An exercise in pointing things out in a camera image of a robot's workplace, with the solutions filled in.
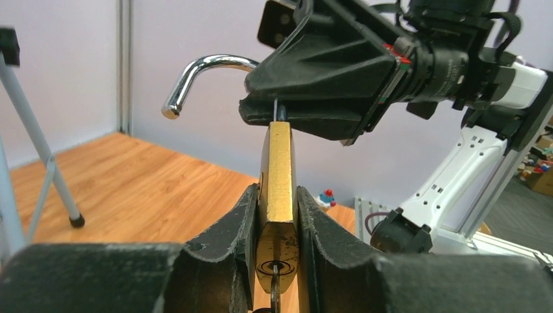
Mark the small colourful figurine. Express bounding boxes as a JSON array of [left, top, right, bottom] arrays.
[[315, 189, 336, 212]]

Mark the large brass padlock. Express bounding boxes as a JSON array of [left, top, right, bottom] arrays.
[[161, 54, 299, 293]]

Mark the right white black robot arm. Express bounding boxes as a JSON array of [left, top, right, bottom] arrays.
[[239, 1, 552, 253]]

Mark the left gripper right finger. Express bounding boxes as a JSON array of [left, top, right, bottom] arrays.
[[296, 186, 552, 312]]

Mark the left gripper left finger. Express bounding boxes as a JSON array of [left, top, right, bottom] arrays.
[[1, 184, 258, 312]]

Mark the storage shelf with items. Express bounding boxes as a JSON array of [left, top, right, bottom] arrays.
[[515, 123, 552, 196]]

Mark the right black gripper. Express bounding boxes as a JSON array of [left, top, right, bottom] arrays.
[[239, 1, 473, 146]]

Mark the light blue music stand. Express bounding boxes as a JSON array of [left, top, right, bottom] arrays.
[[0, 26, 86, 256]]

